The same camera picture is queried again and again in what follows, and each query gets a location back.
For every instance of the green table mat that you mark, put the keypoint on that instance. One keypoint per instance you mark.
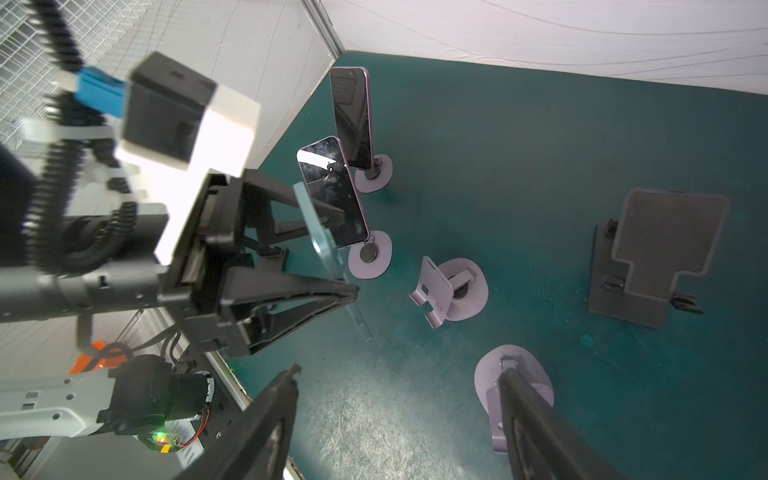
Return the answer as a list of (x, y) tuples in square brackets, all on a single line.
[(513, 169)]

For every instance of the purple round stand front right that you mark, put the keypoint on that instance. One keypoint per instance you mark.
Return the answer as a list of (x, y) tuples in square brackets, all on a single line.
[(507, 372)]

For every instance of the purple round stand middle left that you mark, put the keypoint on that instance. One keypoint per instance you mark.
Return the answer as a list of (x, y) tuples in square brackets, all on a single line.
[(371, 259)]

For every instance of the white wire basket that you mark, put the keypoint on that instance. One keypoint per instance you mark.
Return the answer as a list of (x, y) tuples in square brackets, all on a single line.
[(34, 46)]

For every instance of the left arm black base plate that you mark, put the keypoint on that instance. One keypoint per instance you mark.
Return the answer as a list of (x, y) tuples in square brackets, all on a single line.
[(229, 400)]

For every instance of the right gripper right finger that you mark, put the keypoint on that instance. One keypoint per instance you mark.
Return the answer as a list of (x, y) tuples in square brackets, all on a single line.
[(543, 445)]

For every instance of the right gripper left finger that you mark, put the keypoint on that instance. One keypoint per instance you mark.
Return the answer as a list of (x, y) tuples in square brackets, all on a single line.
[(256, 446)]

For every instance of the purple round stand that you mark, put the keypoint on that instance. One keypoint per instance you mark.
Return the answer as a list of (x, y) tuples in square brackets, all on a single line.
[(455, 290), (507, 372), (376, 178), (371, 259)]

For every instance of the purple phone middle left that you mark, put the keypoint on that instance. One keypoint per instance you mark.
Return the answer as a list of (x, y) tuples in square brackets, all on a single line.
[(326, 175)]

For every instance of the teal phone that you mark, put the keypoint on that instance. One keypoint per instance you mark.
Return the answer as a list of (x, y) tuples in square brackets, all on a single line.
[(318, 218)]

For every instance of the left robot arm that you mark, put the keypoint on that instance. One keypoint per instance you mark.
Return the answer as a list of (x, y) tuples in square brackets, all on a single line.
[(147, 225)]

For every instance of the purple phone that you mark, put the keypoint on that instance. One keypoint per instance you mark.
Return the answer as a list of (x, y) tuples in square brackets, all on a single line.
[(352, 115), (326, 175)]

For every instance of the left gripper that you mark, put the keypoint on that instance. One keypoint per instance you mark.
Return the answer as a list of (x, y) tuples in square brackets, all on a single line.
[(218, 301)]

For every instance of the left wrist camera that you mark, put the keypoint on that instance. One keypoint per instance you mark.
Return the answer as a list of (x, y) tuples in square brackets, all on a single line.
[(177, 128)]

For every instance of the black stand back right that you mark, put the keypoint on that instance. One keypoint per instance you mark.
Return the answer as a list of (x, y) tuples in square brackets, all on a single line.
[(638, 258)]

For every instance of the orange plastic bowl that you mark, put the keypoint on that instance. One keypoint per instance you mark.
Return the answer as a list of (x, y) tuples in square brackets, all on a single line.
[(85, 363)]

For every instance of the purple phone back left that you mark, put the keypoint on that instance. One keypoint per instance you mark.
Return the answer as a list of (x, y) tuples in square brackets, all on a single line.
[(352, 115)]

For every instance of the purple round stand centre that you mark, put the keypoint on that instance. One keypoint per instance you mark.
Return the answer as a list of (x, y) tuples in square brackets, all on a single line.
[(455, 290)]

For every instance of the purple round stand back left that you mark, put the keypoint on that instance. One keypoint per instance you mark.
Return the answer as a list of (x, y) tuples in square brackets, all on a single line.
[(376, 178)]

